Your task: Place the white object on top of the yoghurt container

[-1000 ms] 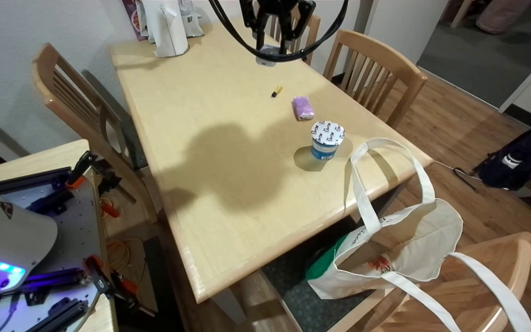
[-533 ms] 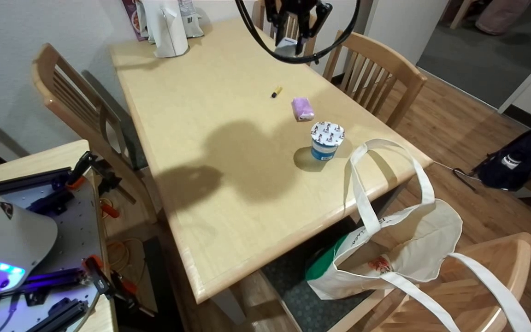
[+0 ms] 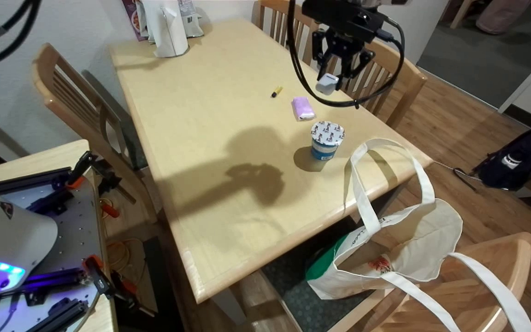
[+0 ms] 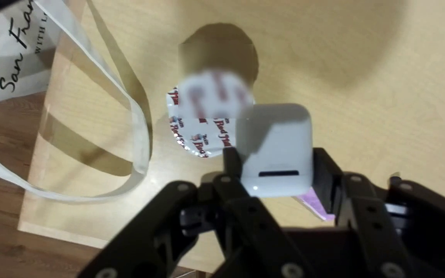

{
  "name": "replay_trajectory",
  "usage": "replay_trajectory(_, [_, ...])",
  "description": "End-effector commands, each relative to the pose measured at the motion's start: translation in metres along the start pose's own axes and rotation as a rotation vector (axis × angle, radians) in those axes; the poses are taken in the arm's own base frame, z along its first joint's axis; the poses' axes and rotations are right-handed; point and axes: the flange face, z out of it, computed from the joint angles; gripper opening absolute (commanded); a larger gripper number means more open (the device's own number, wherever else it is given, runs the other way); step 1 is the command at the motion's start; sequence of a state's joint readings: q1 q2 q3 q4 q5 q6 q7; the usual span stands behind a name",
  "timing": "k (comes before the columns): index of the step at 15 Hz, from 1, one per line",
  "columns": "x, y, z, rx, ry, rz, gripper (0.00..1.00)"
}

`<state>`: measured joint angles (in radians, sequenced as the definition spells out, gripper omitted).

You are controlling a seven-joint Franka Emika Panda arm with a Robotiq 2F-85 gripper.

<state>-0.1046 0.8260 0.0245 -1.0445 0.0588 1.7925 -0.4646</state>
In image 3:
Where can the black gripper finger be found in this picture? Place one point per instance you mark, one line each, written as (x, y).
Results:
(323, 55)
(358, 61)

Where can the cream canvas tote bag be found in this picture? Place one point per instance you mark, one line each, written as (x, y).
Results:
(425, 240)

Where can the light wooden slat-back chair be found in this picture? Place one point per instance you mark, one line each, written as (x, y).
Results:
(87, 122)
(388, 79)
(272, 19)
(493, 269)

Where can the foil-lidded yoghurt container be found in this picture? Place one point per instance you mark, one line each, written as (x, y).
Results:
(327, 140)

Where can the red white package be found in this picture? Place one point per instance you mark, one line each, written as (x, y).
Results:
(135, 17)

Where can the purple rectangular block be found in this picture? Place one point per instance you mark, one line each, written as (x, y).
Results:
(303, 107)

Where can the black orange clamp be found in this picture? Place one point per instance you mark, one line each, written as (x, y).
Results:
(97, 177)
(115, 282)

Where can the dark grey rug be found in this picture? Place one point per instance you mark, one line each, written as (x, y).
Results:
(296, 295)

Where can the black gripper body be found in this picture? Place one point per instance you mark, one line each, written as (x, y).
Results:
(347, 37)

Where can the black backpack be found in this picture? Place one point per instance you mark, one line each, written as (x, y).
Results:
(517, 157)

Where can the white pitcher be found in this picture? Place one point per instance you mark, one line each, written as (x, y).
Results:
(170, 28)

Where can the robot mounting platform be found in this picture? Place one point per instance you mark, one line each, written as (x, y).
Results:
(63, 233)

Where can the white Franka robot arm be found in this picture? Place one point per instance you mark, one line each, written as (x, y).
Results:
(8, 240)

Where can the pink fabric item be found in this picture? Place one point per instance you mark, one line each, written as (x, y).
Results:
(502, 13)

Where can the green item in bag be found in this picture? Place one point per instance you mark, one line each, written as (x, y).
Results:
(322, 264)

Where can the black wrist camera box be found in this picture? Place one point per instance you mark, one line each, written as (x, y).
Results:
(340, 9)

